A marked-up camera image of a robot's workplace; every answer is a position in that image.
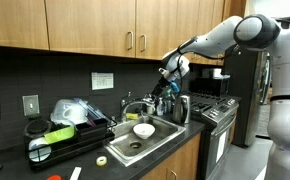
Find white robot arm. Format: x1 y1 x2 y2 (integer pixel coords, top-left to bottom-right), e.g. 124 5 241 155
152 14 290 180

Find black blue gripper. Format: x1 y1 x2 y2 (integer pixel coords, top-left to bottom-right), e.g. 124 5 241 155
151 68 180 96

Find stainless steel sink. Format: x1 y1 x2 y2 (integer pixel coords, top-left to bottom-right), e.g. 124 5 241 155
105 115 186 167

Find yellow tape roll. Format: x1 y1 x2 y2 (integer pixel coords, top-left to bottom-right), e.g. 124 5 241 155
96 156 107 166

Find white bowl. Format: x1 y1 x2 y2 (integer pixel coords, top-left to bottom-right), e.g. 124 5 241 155
133 123 155 139

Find wooden upper cabinets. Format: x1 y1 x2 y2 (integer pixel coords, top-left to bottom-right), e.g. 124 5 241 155
0 0 248 60

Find wall light switch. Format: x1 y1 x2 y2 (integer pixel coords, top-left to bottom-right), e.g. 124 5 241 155
22 95 40 116

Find wooden lower cabinets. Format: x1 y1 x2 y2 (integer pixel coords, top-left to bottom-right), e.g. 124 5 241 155
140 134 201 180

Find clear soap dispenser bottle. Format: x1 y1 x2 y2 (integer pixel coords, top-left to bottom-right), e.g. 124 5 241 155
156 97 164 116

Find wooden cabinets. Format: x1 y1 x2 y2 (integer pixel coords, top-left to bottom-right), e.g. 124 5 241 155
140 134 201 180
0 0 248 60

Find clear plastic container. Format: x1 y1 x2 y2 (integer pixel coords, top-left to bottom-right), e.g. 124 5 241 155
50 99 87 124

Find chrome faucet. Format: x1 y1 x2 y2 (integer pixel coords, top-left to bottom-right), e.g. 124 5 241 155
119 93 156 123

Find stainless steel gas stove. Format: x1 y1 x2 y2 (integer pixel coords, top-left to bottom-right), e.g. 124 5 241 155
185 91 241 180

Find yellow sponge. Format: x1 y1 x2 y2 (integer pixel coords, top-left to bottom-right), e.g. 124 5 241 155
126 113 138 120

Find black dish rack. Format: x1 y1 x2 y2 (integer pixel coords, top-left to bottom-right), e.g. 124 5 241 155
24 114 117 172

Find white wall notice paper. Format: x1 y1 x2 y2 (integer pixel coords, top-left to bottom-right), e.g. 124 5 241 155
91 72 114 90

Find white plate in rack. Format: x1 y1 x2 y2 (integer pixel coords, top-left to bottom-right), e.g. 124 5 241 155
28 137 51 162

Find stainless steel electric kettle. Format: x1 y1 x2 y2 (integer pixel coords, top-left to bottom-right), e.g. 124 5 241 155
172 95 190 124

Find stainless steel refrigerator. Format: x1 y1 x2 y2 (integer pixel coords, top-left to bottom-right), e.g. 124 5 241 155
224 48 271 148

